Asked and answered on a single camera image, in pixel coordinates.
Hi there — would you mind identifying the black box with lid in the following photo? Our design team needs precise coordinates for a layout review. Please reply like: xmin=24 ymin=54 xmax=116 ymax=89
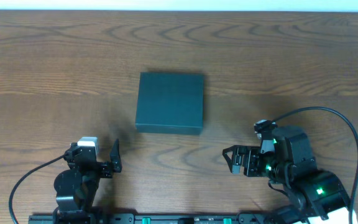
xmin=135 ymin=72 xmax=204 ymax=135

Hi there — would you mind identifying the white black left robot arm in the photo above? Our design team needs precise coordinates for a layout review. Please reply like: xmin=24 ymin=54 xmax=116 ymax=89
xmin=53 ymin=137 xmax=122 ymax=217

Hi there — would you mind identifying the black mounting rail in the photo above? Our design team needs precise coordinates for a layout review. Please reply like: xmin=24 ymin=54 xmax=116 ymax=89
xmin=28 ymin=213 xmax=291 ymax=224

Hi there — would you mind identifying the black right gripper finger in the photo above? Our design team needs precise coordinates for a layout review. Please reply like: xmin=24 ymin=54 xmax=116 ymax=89
xmin=222 ymin=152 xmax=240 ymax=174
xmin=223 ymin=145 xmax=244 ymax=154

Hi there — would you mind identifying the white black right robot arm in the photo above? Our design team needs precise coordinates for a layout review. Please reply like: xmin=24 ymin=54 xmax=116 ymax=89
xmin=223 ymin=124 xmax=350 ymax=221

